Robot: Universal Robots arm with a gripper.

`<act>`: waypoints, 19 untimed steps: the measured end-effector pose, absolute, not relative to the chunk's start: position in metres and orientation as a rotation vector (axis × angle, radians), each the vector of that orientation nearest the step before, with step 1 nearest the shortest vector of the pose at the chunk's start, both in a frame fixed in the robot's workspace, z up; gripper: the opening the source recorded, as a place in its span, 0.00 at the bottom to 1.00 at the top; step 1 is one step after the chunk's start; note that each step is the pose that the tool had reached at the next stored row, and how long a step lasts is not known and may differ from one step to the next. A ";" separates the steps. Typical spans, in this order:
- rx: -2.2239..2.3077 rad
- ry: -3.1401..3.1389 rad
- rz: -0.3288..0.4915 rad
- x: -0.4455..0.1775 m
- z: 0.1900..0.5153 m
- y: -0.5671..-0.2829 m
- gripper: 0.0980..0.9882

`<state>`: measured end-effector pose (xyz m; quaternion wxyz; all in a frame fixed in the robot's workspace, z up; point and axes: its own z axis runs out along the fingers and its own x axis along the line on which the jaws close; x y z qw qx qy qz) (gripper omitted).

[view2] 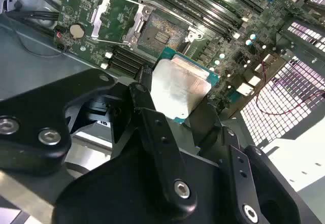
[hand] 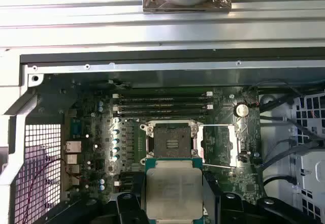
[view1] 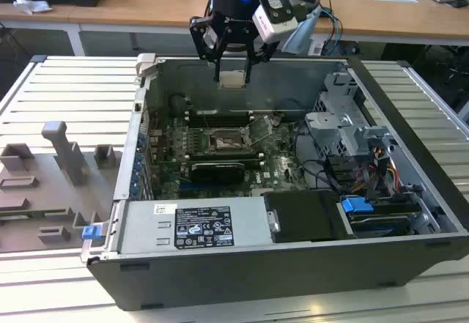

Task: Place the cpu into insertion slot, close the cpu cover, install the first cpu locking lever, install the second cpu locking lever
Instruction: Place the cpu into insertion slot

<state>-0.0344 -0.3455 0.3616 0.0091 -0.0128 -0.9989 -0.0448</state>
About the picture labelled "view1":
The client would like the coloured power wire bundle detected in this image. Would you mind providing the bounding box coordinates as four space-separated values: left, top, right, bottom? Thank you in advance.
361 146 400 198

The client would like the black graphics card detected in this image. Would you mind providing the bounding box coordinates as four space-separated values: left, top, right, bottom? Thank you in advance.
188 160 245 185

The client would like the metal disk bay cage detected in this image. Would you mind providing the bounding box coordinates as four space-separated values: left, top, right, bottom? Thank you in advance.
303 70 399 160

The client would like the crumpled white paper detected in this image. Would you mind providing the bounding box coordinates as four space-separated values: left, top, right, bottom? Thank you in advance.
12 0 53 15

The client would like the green motherboard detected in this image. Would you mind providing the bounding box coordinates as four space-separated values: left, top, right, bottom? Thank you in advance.
146 110 312 199

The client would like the black RAM slot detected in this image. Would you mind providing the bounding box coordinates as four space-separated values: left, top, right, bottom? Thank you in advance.
187 121 254 128
187 111 254 116
187 114 254 120
185 156 265 164
185 153 265 159
185 149 265 155
187 118 254 124

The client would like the hard disk in blue carrier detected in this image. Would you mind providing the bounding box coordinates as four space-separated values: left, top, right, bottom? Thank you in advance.
339 195 422 239

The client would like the grey power supply unit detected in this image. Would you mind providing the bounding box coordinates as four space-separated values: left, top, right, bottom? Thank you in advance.
119 196 276 255

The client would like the black open PC case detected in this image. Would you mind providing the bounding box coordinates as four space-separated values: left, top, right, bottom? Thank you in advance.
79 53 469 311

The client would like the grey parts rack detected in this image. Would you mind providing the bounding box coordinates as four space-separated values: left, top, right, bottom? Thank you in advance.
0 120 124 254

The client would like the black office chair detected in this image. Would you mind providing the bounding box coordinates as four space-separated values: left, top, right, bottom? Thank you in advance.
437 42 469 119

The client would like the wooden desk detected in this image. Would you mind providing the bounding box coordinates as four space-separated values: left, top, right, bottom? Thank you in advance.
0 0 469 56

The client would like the silver CPU plate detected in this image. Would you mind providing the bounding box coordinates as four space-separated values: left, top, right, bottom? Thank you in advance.
218 69 247 89

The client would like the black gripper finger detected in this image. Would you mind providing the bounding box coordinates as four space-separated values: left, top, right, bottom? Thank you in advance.
244 40 276 84
188 14 229 83

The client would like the pale blue teach pendant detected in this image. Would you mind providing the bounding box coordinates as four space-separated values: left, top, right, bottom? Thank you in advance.
281 6 323 55

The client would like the CPU socket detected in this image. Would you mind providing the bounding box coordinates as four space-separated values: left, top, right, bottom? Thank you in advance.
207 125 256 152

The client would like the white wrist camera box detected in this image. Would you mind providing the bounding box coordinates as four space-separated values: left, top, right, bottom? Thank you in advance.
252 0 298 44

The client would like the green RAM stick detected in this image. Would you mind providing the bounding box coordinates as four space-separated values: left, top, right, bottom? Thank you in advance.
0 209 70 218

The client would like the black data wire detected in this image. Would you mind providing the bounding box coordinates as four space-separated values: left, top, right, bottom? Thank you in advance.
295 121 345 196

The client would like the blue case latch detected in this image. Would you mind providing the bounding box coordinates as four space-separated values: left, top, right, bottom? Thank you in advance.
82 226 103 242

